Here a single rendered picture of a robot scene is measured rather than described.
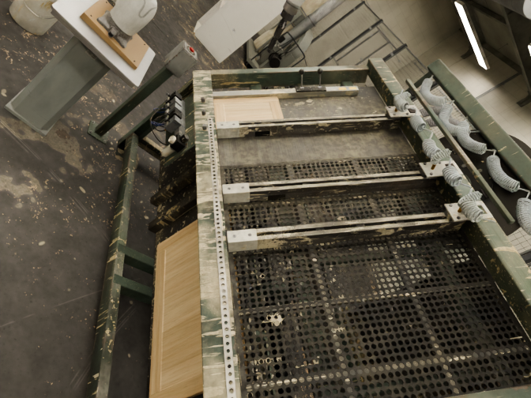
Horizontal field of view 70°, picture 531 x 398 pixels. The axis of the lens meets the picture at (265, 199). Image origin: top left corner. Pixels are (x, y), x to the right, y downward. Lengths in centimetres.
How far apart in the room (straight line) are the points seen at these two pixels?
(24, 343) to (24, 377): 14
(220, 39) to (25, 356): 506
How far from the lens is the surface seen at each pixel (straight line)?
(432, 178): 208
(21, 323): 205
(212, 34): 614
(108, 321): 204
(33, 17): 327
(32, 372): 201
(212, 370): 139
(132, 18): 223
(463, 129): 264
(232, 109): 238
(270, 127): 217
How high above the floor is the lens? 173
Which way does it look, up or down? 22 degrees down
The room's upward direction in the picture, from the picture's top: 58 degrees clockwise
